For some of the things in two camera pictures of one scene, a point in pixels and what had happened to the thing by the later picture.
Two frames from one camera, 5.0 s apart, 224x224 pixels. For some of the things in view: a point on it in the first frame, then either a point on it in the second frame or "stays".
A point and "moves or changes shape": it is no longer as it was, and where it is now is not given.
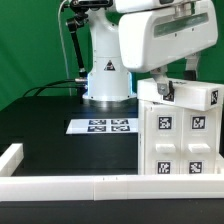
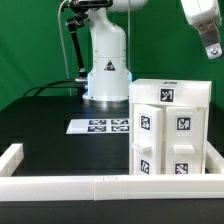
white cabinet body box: (178, 140) to (164, 106)
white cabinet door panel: (163, 140) moves or changes shape
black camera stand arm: (82, 7) stays
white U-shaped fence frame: (102, 187) stays
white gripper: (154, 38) to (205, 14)
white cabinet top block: (201, 95) moves or changes shape
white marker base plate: (99, 126) stays
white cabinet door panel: (198, 141) moves or changes shape
